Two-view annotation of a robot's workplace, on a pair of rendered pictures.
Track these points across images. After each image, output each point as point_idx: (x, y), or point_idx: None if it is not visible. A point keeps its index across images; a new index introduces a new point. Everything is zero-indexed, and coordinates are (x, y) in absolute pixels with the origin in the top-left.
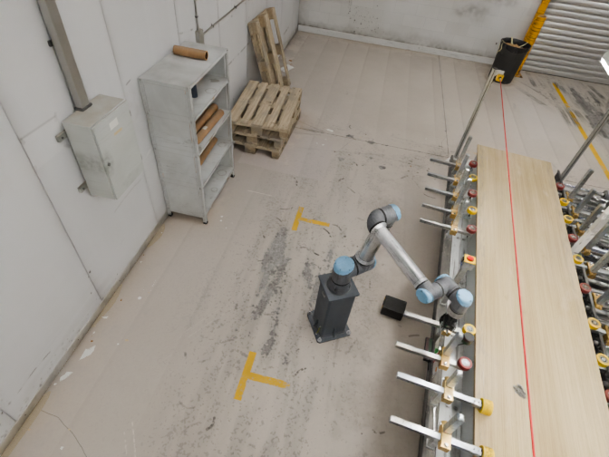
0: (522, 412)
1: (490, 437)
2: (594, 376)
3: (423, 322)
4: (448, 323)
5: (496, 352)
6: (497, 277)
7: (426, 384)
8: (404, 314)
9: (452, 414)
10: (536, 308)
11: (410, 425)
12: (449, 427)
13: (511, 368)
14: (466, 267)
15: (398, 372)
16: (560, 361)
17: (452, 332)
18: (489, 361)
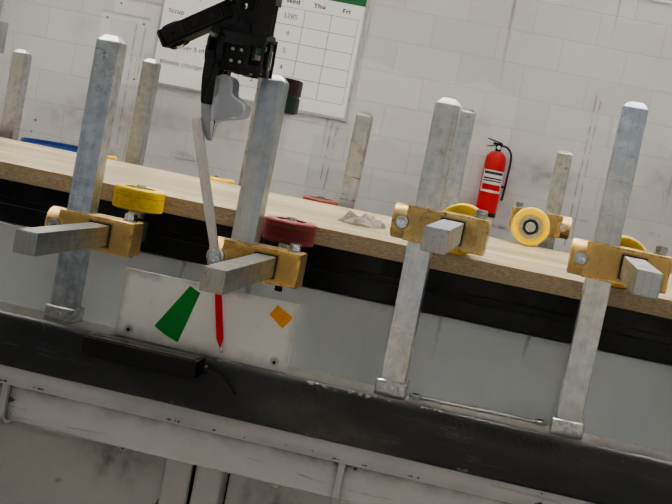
0: None
1: (542, 269)
2: (272, 193)
3: (76, 242)
4: (271, 25)
5: (230, 203)
6: None
7: (448, 223)
8: (38, 233)
9: None
10: (46, 155)
11: (644, 265)
12: (630, 193)
13: (285, 211)
14: None
15: (429, 226)
16: (237, 191)
17: (271, 78)
18: (270, 213)
